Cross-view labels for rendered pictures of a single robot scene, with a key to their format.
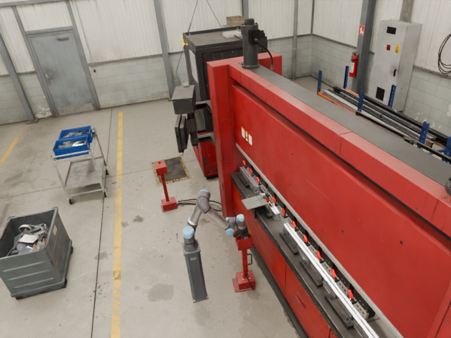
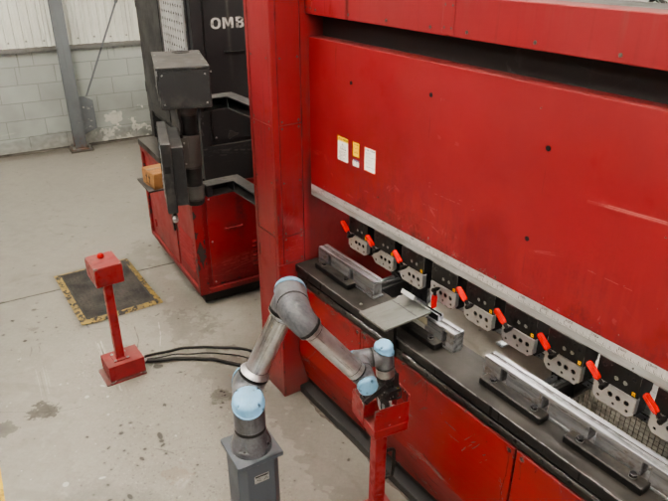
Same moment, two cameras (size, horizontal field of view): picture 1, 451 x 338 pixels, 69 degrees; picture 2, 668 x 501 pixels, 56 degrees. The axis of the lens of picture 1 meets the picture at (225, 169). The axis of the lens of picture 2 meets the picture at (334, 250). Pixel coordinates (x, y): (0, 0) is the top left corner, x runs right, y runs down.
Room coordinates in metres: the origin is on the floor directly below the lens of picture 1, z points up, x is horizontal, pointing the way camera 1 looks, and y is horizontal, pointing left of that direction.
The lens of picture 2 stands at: (0.71, 0.70, 2.46)
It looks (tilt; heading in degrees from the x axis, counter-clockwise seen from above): 26 degrees down; 342
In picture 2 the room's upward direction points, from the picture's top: straight up
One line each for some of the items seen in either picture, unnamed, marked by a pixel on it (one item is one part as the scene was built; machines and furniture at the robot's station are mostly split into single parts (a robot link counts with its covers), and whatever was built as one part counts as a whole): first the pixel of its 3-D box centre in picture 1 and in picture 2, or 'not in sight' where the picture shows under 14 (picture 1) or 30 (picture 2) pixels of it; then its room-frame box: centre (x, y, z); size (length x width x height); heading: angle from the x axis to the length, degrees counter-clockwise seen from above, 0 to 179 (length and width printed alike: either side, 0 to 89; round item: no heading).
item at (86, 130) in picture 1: (76, 136); not in sight; (5.26, 2.51, 0.92); 0.50 x 0.36 x 0.18; 102
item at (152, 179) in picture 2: not in sight; (160, 174); (4.95, 0.55, 1.04); 0.30 x 0.26 x 0.12; 12
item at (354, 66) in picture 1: (353, 64); not in sight; (7.74, -3.22, 1.04); 0.18 x 0.17 x 0.56; 12
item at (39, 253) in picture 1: (37, 252); not in sight; (3.07, 2.45, 0.36); 0.80 x 0.60 x 0.72; 12
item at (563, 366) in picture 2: (304, 230); (571, 352); (2.18, -0.66, 1.18); 0.15 x 0.09 x 0.17; 16
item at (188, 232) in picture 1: (188, 234); (249, 409); (2.52, 0.43, 0.94); 0.13 x 0.12 x 0.14; 171
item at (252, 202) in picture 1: (255, 202); (395, 312); (2.89, -0.30, 1.00); 0.26 x 0.18 x 0.01; 106
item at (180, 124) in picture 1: (182, 132); (173, 165); (3.95, 0.52, 1.42); 0.45 x 0.12 x 0.36; 179
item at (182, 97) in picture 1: (188, 123); (187, 141); (4.00, 0.43, 1.53); 0.51 x 0.25 x 0.85; 179
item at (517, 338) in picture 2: (293, 216); (526, 326); (2.38, -0.60, 1.18); 0.15 x 0.09 x 0.17; 16
